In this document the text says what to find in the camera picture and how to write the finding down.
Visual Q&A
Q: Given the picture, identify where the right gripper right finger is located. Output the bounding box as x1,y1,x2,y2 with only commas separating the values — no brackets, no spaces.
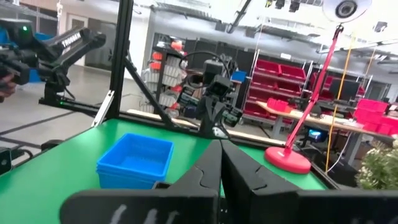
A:
221,139,301,224

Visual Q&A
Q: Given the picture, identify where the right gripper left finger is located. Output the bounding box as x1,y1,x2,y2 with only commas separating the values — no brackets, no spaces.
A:
146,139,223,224

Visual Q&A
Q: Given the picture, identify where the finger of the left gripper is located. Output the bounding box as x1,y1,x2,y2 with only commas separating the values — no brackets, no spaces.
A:
198,96,216,138
216,96,231,139

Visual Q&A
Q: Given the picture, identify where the blue plastic basket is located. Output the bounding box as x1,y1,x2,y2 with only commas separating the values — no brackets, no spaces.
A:
95,133,175,183
96,170,158,190
96,166,166,185

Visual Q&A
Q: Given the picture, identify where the blue storage bin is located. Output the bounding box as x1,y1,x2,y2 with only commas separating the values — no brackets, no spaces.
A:
229,70,248,83

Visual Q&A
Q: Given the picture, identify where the red desk lamp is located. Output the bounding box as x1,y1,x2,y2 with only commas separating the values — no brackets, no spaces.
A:
263,0,373,175

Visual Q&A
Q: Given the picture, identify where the white bin storage rack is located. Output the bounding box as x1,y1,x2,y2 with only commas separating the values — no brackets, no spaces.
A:
139,40,189,121

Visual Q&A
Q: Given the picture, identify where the red bin storage rack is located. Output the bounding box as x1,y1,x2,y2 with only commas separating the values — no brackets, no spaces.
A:
242,58,313,122

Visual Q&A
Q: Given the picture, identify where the small lit screen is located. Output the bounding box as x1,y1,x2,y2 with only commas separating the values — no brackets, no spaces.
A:
307,127,323,141

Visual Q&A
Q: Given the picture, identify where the wooden work table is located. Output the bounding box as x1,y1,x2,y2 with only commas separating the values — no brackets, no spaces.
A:
255,100,398,162

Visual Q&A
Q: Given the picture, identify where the dark computer monitor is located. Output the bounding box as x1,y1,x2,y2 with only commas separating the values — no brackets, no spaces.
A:
328,77,362,102

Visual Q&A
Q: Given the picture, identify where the red storage bin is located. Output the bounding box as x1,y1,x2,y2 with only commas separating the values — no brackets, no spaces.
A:
354,98,390,124

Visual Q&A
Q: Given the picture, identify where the person's hand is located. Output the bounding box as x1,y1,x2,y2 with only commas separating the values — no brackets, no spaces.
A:
0,73,17,103

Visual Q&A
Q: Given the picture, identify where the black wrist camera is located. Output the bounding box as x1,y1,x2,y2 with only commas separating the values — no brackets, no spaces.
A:
203,58,233,85

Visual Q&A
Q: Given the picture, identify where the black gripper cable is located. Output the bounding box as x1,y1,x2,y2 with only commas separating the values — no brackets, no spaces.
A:
178,50,231,91

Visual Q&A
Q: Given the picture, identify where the black aluminium table frame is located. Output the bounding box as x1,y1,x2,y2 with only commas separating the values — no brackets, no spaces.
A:
0,0,343,187

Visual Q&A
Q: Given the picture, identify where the metal corner bracket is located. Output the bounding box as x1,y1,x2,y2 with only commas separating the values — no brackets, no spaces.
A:
91,90,116,128

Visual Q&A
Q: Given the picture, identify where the white cable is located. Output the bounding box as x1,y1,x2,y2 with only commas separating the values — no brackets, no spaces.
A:
325,131,353,174

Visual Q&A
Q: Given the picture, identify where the yellow hanging cable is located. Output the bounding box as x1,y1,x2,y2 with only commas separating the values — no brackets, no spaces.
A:
324,36,354,174

